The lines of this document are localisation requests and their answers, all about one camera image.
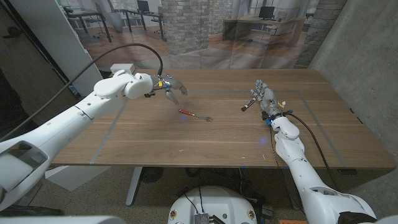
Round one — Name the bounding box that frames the white upright panel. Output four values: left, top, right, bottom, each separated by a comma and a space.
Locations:
9, 0, 105, 97

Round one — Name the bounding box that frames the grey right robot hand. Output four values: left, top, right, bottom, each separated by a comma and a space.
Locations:
250, 79, 285, 121

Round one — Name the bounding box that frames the fork with red handle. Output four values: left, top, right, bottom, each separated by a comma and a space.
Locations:
178, 108, 214, 122

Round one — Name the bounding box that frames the brown dry-erase marker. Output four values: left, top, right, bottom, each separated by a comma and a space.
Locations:
241, 97, 257, 112

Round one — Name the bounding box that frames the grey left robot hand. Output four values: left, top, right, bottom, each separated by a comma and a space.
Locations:
144, 73, 188, 106

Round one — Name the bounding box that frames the thin braided right arm cable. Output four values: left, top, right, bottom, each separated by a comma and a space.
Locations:
269, 124, 307, 218

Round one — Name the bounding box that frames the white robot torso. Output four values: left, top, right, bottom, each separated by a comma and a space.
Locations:
167, 185, 258, 224

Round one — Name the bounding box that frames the black round fan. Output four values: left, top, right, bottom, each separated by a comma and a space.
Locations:
139, 167, 165, 184

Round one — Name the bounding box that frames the printed office backdrop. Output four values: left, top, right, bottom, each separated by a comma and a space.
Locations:
58, 0, 348, 70

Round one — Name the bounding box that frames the white power box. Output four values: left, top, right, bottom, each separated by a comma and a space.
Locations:
109, 63, 136, 75

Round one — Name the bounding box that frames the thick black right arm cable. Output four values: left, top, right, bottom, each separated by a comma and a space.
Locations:
284, 111, 340, 190

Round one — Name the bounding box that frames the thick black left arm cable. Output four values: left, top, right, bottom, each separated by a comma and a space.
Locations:
0, 42, 164, 142

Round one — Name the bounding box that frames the white table leg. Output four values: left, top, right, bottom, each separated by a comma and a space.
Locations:
281, 167, 302, 211
125, 166, 143, 207

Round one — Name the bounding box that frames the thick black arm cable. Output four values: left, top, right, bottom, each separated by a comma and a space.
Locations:
0, 42, 164, 142
284, 111, 340, 190

